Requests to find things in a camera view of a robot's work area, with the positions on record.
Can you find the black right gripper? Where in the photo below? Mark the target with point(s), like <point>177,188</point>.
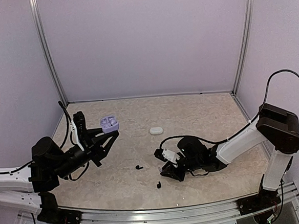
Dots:
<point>175,174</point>

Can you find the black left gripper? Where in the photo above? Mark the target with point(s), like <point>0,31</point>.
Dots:
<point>91,146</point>

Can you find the purple earbud charging case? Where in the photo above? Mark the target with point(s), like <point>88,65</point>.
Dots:
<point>105,124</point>

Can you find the white earbud charging case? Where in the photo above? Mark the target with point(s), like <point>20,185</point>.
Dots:
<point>156,130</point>

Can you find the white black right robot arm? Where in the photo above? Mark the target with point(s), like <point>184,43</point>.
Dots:
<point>275,125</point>

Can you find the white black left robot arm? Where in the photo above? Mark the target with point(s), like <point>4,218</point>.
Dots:
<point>30,186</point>

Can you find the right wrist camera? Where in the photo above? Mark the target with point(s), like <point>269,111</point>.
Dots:
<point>166,155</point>

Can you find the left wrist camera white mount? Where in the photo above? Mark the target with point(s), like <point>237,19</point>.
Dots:
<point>76,136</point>

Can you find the aluminium front rail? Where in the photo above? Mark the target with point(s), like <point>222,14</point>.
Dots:
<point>219,212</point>

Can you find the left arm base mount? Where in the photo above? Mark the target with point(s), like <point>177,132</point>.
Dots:
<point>53,214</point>

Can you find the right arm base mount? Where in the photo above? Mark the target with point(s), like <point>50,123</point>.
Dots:
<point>260,201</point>

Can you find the aluminium corner post right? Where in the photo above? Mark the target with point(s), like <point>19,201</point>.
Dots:
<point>244,46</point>

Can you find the aluminium corner post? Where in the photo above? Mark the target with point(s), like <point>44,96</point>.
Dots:
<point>46,51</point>
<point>244,46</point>

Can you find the aluminium corner post left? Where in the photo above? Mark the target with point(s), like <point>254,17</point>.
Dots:
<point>46,51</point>

